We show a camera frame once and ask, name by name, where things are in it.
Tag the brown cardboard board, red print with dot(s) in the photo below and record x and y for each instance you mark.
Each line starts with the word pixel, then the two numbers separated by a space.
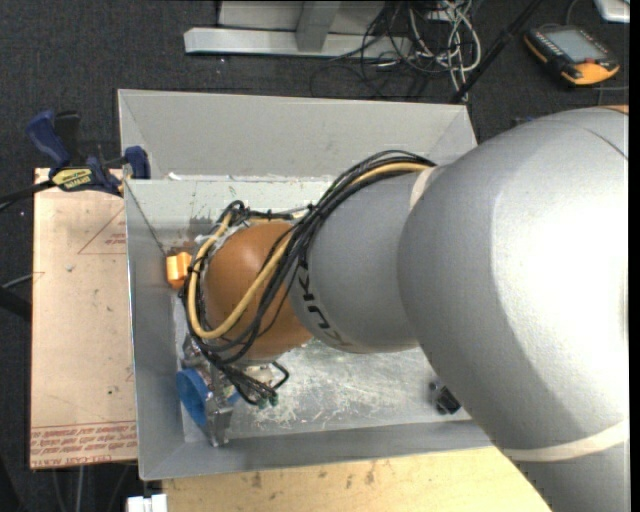
pixel 80 320

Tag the blue cup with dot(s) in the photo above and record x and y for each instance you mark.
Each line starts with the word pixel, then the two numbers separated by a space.
pixel 192 394

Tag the grey metal bin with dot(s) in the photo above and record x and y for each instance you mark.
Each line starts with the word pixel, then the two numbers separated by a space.
pixel 280 135

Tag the orange plastic block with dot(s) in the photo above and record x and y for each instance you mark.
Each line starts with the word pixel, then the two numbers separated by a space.
pixel 177 270

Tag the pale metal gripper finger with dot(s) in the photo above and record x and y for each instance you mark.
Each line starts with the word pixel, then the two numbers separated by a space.
pixel 226 420
pixel 213 425

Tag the small black and grey object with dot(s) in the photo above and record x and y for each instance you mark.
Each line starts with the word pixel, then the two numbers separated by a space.
pixel 444 398

